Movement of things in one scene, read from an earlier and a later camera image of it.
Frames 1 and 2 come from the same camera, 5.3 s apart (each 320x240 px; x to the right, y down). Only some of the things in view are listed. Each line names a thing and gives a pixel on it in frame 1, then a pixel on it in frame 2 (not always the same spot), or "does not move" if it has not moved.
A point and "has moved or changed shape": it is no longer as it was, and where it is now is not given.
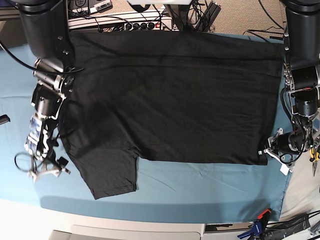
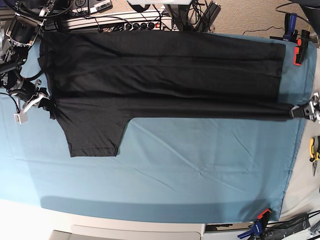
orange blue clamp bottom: x=259 y=226 does not move
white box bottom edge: x=164 y=232 does not move
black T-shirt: x=171 y=95 has moved or changed shape
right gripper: x=46 y=167 to x=29 y=93
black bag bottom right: x=280 y=229 does not move
